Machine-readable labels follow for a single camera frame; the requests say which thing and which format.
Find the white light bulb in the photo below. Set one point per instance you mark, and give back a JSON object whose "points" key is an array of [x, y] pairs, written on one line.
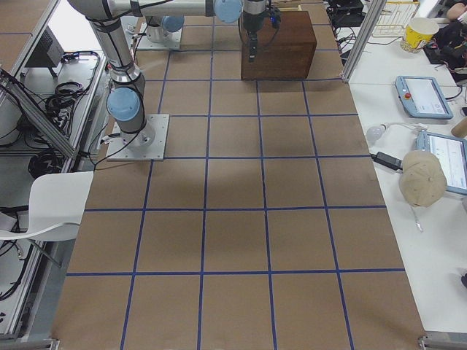
{"points": [[374, 133]]}

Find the yellow popcorn bucket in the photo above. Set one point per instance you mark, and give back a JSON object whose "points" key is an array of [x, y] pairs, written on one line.
{"points": [[418, 33]]}

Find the grey control box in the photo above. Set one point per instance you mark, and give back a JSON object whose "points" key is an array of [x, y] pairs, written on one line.
{"points": [[48, 53]]}

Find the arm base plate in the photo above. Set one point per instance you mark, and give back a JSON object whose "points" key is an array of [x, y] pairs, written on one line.
{"points": [[149, 144], [172, 43]]}

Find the aluminium frame post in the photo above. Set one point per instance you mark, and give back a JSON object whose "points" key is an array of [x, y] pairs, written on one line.
{"points": [[374, 11]]}

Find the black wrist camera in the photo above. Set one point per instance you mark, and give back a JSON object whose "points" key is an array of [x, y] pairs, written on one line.
{"points": [[274, 17]]}

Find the dark wooden drawer cabinet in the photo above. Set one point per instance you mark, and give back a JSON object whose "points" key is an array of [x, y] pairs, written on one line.
{"points": [[286, 53]]}

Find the white plastic chair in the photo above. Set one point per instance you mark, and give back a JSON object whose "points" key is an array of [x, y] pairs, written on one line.
{"points": [[56, 206]]}

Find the blue teach pendant near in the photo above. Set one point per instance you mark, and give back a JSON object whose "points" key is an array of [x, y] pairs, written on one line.
{"points": [[451, 152]]}

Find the cardboard tube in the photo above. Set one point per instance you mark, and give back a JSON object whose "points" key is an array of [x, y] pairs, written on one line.
{"points": [[460, 130]]}

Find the black power adapter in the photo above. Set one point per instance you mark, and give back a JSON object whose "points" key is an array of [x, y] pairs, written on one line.
{"points": [[387, 161]]}

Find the blue teach pendant far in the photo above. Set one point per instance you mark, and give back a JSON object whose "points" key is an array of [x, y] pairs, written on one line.
{"points": [[421, 97]]}

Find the blue teach pendant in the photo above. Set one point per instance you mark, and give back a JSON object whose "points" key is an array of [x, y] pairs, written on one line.
{"points": [[451, 152], [421, 97]]}

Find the beige baseball cap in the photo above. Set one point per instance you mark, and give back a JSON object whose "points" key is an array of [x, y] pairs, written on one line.
{"points": [[422, 182]]}

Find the light wood drawer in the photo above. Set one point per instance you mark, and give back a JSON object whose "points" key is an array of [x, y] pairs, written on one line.
{"points": [[287, 5]]}

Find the gold wire basket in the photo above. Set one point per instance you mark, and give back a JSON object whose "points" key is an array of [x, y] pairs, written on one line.
{"points": [[394, 18]]}

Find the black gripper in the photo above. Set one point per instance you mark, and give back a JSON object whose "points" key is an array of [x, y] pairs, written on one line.
{"points": [[251, 23]]}

